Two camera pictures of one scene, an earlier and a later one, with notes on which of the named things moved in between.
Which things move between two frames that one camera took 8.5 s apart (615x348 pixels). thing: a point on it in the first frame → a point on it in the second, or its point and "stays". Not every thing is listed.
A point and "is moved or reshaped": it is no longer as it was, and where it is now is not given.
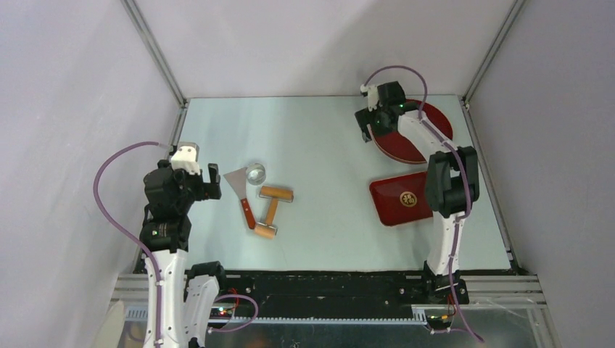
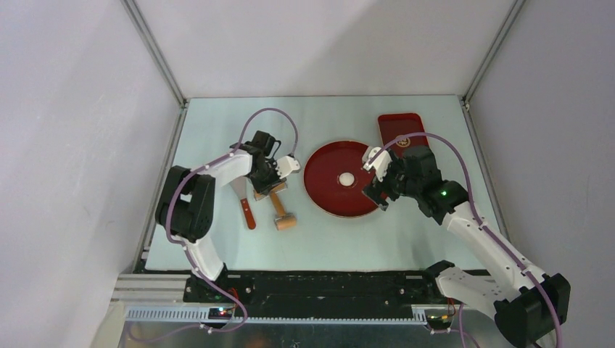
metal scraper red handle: [237, 180] stays
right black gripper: [364, 117] → [397, 164]
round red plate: [397, 147] → [334, 180]
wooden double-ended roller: [267, 230] is moved or reshaped
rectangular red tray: [402, 199] is moved or reshaped
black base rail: [378, 294] stays
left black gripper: [214, 190] → [265, 187]
